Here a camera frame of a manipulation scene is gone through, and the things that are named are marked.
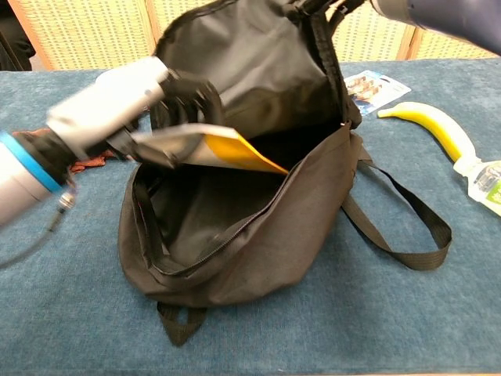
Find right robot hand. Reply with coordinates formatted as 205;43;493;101
326;0;372;16

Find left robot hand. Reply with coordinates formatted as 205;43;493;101
45;56;227;161

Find yellow white package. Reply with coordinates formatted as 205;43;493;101
131;122;290;175

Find black backpack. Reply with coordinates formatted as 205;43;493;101
117;0;453;346

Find brown cloth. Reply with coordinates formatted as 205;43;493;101
68;150;118;174

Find woven folding screen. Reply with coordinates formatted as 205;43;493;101
7;0;501;71

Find blue blister card pack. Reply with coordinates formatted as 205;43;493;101
343;69;413;118

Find yellow banana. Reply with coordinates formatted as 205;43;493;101
377;101;477;164

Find green label drink bottle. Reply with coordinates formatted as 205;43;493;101
452;154;501;217

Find blue table mat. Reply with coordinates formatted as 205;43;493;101
0;58;501;376

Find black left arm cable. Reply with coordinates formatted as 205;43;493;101
0;187;79;271

